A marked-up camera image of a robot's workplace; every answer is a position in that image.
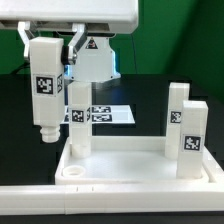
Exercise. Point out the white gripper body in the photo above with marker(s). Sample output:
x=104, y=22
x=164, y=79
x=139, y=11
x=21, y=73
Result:
x=100, y=16

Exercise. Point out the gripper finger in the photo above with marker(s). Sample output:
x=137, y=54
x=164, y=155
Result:
x=70, y=51
x=25, y=30

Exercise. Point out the white desk top tray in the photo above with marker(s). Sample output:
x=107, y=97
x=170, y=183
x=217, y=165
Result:
x=121, y=160

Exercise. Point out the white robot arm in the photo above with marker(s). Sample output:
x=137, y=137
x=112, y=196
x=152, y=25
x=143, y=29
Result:
x=95, y=60

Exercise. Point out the fiducial marker sheet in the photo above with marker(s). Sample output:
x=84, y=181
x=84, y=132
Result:
x=106, y=114

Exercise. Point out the white L-shaped obstacle fence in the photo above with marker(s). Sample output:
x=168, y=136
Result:
x=117, y=198

